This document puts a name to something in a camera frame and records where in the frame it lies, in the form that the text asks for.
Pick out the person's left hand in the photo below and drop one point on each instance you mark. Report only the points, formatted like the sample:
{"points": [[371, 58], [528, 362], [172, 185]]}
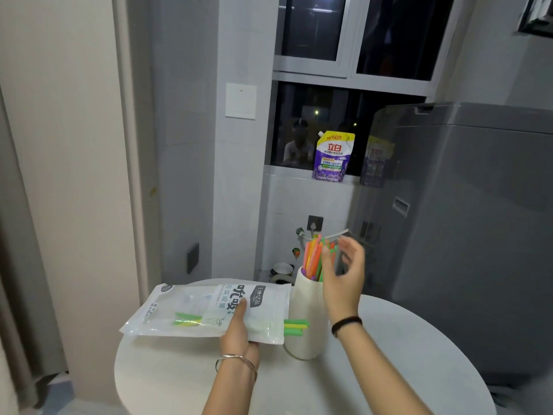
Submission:
{"points": [[236, 337]]}

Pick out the person's right hand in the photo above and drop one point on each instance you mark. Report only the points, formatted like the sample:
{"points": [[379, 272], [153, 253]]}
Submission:
{"points": [[343, 293]]}

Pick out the person's right thumb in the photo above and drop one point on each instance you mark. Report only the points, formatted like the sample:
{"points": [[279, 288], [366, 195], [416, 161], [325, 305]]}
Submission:
{"points": [[328, 274]]}

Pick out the person's left thumb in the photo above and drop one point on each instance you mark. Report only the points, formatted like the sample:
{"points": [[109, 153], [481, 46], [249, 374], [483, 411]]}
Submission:
{"points": [[239, 312]]}

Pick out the clear plastic straw bag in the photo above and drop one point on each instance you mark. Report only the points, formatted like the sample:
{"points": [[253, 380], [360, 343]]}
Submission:
{"points": [[185, 304]]}

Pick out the person's right forearm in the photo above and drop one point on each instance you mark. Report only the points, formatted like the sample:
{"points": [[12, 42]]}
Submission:
{"points": [[371, 367]]}

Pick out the person's left forearm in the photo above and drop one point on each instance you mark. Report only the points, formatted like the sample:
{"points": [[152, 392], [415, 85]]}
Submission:
{"points": [[231, 391]]}

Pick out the bunch of coloured straws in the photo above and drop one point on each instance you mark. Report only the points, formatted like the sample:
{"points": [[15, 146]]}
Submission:
{"points": [[313, 257]]}

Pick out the white basin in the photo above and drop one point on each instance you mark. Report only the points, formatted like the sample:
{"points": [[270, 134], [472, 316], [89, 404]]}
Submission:
{"points": [[283, 271]]}

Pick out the white cylindrical cup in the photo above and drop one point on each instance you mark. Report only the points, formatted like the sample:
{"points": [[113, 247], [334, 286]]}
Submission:
{"points": [[304, 319]]}

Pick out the green straw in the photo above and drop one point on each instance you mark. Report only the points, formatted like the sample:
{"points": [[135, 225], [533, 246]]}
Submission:
{"points": [[298, 321], [293, 331]]}

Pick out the yellow straw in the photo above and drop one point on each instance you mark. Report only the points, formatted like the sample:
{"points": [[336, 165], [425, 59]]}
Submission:
{"points": [[296, 326]]}

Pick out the purple detergent pouch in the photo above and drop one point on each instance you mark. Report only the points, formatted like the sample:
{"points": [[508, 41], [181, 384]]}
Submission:
{"points": [[333, 157]]}

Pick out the grey washing machine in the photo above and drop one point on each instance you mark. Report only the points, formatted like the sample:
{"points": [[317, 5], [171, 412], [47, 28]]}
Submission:
{"points": [[466, 220]]}

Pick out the beige curtain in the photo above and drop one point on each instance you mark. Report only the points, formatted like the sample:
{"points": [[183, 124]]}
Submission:
{"points": [[21, 254]]}

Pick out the wall tap with plate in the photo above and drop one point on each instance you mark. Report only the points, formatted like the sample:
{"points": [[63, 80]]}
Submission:
{"points": [[315, 223]]}

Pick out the white wall switch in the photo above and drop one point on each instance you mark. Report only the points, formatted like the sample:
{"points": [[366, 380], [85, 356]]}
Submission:
{"points": [[241, 101]]}

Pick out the window with white frame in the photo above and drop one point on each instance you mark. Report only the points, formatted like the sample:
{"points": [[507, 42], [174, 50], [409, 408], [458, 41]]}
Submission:
{"points": [[352, 69]]}

